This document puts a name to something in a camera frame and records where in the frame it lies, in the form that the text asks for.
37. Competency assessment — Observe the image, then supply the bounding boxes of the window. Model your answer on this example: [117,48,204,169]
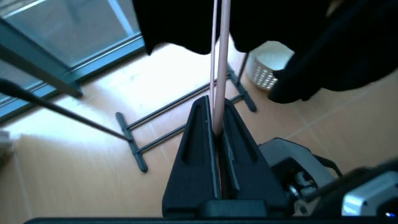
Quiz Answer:
[0,0,146,124]

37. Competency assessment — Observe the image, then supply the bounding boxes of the black clothes rack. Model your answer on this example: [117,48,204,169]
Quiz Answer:
[0,51,258,174]

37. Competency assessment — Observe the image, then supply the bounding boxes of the pink clothes hanger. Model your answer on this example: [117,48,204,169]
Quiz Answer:
[208,0,233,137]

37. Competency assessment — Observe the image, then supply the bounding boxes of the white laundry basket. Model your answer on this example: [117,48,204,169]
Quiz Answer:
[245,40,295,91]

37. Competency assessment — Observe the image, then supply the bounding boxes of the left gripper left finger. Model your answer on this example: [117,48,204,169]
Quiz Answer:
[161,95,222,218]

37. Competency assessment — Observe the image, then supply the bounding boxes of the black trousers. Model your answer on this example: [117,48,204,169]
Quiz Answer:
[132,0,280,56]

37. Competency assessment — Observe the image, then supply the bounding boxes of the black short-sleeved shirt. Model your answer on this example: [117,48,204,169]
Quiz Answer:
[267,0,398,105]

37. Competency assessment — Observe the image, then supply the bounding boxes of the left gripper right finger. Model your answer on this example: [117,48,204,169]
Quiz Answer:
[220,98,289,218]

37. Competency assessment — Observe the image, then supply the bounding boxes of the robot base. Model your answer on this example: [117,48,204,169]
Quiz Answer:
[259,138,398,218]

